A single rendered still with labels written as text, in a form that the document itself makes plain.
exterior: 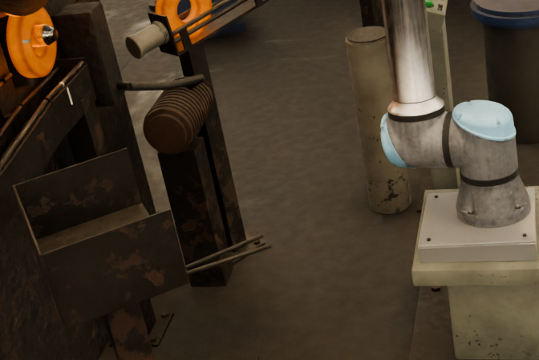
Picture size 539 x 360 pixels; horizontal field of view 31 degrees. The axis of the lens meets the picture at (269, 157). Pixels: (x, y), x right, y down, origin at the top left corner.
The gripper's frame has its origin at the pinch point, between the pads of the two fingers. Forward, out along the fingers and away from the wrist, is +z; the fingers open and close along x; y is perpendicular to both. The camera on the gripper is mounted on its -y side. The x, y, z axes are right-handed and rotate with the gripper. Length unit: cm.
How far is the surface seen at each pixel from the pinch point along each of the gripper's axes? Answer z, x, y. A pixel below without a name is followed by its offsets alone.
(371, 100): 35.1, 2.7, 7.0
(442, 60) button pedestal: 21.4, -2.4, -8.1
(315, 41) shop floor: 84, -135, 37
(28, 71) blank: 15, 67, 75
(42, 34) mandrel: 9, 63, 74
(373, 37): 18.9, -0.5, 10.6
